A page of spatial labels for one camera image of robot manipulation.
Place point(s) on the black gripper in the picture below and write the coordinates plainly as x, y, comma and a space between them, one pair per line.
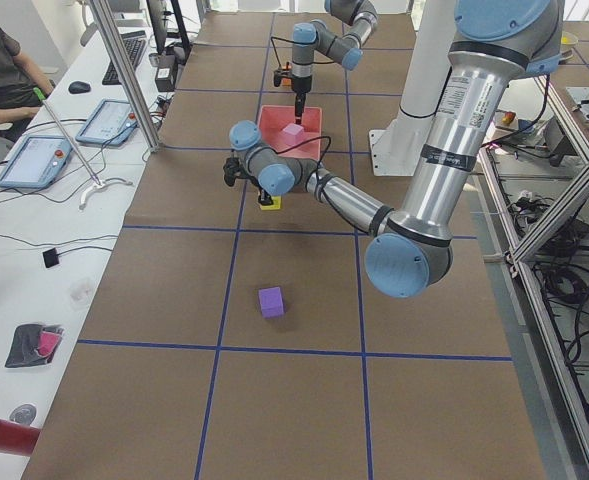
300, 87
264, 196

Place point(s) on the yellow foam block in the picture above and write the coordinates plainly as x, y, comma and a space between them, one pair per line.
272, 205

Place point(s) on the pink foam block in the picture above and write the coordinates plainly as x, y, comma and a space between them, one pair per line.
292, 134

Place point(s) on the orange foam block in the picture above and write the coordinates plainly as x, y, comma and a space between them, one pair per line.
286, 72

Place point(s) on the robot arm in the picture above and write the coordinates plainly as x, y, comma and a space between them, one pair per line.
308, 38
466, 54

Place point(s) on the pink plastic bin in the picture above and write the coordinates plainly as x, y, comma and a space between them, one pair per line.
279, 130

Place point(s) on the purple foam block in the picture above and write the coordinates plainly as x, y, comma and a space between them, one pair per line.
271, 302

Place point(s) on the metal rod on stand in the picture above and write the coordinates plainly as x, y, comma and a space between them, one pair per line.
97, 184

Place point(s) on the far teach pendant tablet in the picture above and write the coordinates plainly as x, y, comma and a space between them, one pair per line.
110, 124

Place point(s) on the teach pendant tablet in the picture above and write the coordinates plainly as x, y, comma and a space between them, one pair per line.
110, 124
36, 162

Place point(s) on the black computer mouse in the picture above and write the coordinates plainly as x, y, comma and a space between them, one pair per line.
79, 87

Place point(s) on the small black square puck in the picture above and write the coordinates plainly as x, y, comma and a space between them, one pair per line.
51, 257

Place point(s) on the near teach pendant tablet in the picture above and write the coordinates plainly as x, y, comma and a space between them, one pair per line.
36, 162

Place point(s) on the grey and pink cloth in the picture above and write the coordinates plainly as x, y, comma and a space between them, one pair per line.
34, 345

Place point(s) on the grey round lid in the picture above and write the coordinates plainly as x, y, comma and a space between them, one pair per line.
24, 414

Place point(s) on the red bottle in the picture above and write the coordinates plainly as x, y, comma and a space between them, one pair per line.
17, 439

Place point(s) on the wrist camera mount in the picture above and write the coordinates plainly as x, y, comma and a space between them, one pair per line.
277, 80
233, 171

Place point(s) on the aluminium frame post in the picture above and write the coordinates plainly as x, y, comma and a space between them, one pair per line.
116, 50

